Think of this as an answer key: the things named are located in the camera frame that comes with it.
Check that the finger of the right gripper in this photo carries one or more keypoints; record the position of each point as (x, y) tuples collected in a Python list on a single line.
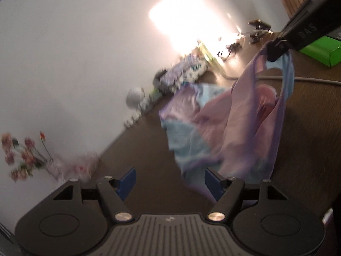
[(277, 48)]

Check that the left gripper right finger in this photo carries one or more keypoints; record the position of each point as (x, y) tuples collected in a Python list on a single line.
[(263, 220)]

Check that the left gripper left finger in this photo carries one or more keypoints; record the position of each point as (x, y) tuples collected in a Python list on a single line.
[(74, 220)]

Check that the pink blue purple garment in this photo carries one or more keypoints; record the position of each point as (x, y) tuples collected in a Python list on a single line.
[(235, 131)]

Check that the small black metal stand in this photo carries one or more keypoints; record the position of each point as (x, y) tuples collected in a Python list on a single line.
[(261, 28)]

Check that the green box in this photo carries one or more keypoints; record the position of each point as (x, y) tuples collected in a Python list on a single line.
[(326, 50)]

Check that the pink artificial flowers bouquet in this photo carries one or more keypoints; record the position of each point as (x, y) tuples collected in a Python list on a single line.
[(25, 156)]

